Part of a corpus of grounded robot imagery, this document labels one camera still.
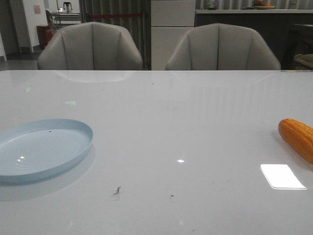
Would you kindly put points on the light blue round plate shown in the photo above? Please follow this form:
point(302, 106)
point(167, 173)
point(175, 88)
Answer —
point(42, 149)

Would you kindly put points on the orange corn cob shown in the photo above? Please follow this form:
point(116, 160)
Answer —
point(299, 136)

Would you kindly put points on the right grey upholstered chair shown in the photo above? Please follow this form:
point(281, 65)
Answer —
point(222, 47)

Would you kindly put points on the grey upholstered chair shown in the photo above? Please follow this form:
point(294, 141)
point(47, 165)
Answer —
point(222, 47)
point(91, 46)

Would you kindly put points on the left grey upholstered chair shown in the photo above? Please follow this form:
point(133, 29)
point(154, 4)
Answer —
point(91, 46)

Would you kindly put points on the white cabinet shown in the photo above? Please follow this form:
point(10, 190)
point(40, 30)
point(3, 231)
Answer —
point(170, 19)

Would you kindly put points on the red barrier belt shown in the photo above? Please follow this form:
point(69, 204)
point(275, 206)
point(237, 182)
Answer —
point(112, 16)

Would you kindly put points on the background metal table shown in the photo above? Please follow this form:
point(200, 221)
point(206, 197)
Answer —
point(62, 19)

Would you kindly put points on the red trash bin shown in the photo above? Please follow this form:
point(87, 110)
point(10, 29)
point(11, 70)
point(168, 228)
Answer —
point(44, 35)

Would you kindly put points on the dark counter with white top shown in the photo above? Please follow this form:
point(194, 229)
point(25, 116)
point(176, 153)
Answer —
point(273, 25)

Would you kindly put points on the fruit bowl on counter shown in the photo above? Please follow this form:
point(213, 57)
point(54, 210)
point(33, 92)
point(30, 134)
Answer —
point(261, 5)

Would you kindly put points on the dark chair with cushion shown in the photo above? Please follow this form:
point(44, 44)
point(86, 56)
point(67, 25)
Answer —
point(299, 48)

